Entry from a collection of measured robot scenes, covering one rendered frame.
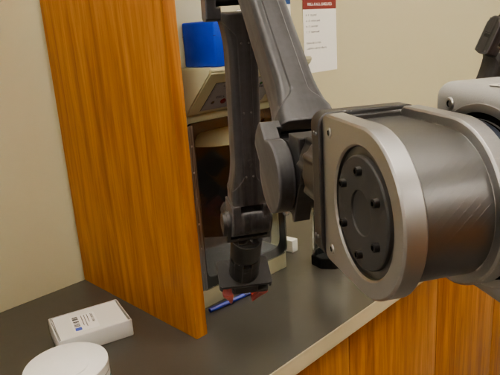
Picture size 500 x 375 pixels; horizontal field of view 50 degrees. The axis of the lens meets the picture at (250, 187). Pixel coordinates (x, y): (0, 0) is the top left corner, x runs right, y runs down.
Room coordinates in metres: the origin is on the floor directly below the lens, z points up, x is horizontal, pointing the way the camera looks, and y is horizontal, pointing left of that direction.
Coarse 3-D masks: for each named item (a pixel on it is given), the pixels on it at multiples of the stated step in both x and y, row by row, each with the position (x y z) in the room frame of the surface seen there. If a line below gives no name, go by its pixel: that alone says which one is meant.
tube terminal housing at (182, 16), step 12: (180, 0) 1.19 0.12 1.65; (192, 0) 1.21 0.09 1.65; (180, 12) 1.19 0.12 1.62; (192, 12) 1.21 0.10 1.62; (180, 24) 1.18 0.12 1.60; (180, 36) 1.18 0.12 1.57; (180, 48) 1.18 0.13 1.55; (192, 120) 1.19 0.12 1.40; (204, 120) 1.21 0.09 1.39; (276, 264) 1.36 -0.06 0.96; (216, 288) 1.21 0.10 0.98; (204, 300) 1.18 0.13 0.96; (216, 300) 1.20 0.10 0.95
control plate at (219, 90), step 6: (216, 84) 1.12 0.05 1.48; (222, 84) 1.14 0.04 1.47; (216, 90) 1.14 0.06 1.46; (222, 90) 1.16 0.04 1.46; (264, 90) 1.27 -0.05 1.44; (210, 96) 1.14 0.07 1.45; (216, 96) 1.16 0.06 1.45; (222, 96) 1.17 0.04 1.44; (210, 102) 1.16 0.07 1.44; (216, 102) 1.18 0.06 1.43; (204, 108) 1.16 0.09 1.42; (210, 108) 1.18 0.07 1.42; (216, 108) 1.20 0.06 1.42
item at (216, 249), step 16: (208, 128) 1.21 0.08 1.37; (224, 128) 1.24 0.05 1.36; (208, 144) 1.20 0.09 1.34; (224, 144) 1.24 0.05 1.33; (208, 160) 1.20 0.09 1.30; (224, 160) 1.23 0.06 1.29; (208, 176) 1.20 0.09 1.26; (224, 176) 1.23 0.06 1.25; (208, 192) 1.19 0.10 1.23; (224, 192) 1.23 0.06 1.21; (208, 208) 1.19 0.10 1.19; (208, 224) 1.19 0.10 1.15; (272, 224) 1.34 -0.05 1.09; (208, 240) 1.19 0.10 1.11; (224, 240) 1.22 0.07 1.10; (272, 240) 1.33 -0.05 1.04; (208, 256) 1.18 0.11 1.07; (224, 256) 1.22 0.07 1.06; (272, 256) 1.33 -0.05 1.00; (208, 272) 1.18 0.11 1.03; (208, 288) 1.18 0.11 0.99
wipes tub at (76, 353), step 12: (60, 348) 0.80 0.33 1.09; (72, 348) 0.80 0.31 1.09; (84, 348) 0.79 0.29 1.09; (96, 348) 0.79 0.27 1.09; (36, 360) 0.77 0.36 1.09; (48, 360) 0.77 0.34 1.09; (60, 360) 0.76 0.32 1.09; (72, 360) 0.76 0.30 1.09; (84, 360) 0.76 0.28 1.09; (96, 360) 0.76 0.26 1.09; (108, 360) 0.76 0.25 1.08; (24, 372) 0.74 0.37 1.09; (36, 372) 0.74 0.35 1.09; (48, 372) 0.73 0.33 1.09; (60, 372) 0.73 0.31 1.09; (72, 372) 0.73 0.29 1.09; (84, 372) 0.73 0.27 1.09; (96, 372) 0.73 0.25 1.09; (108, 372) 0.75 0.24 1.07
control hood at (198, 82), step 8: (184, 72) 1.14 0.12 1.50; (192, 72) 1.12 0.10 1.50; (200, 72) 1.10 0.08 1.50; (208, 72) 1.09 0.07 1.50; (216, 72) 1.10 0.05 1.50; (224, 72) 1.11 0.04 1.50; (184, 80) 1.14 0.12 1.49; (192, 80) 1.12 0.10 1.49; (200, 80) 1.11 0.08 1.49; (208, 80) 1.10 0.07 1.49; (216, 80) 1.11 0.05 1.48; (224, 80) 1.13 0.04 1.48; (184, 88) 1.14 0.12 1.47; (192, 88) 1.13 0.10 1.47; (200, 88) 1.11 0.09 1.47; (208, 88) 1.12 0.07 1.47; (184, 96) 1.15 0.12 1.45; (192, 96) 1.13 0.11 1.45; (200, 96) 1.12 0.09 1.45; (264, 96) 1.30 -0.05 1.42; (192, 104) 1.13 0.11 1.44; (200, 104) 1.15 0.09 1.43; (192, 112) 1.15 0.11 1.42; (200, 112) 1.17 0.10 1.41
